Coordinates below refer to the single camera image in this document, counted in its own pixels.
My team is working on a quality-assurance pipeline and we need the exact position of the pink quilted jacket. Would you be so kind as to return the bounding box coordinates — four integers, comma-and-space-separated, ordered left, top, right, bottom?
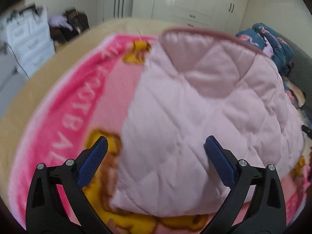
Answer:
110, 29, 305, 217

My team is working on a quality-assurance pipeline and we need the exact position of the left hand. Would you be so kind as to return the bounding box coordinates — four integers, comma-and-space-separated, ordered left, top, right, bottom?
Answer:
107, 219, 121, 234

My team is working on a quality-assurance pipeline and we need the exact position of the grey quilted headboard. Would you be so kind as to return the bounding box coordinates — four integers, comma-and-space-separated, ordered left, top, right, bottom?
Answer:
277, 32, 312, 121

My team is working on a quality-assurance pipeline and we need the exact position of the blue flamingo quilt pile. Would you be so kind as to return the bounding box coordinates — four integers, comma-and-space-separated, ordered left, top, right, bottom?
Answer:
235, 23, 306, 109

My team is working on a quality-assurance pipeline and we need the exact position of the pink bear fleece blanket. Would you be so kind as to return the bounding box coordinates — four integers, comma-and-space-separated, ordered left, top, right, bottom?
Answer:
8, 34, 309, 233

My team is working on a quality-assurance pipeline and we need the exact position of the white wardrobe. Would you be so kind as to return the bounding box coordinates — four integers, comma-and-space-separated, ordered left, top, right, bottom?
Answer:
132, 0, 248, 34

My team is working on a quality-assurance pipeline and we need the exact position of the white drawer chest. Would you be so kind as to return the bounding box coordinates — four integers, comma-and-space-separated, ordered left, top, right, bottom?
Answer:
1, 7, 55, 79

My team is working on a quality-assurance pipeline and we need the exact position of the white door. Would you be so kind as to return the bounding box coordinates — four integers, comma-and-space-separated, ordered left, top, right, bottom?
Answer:
98, 0, 133, 22

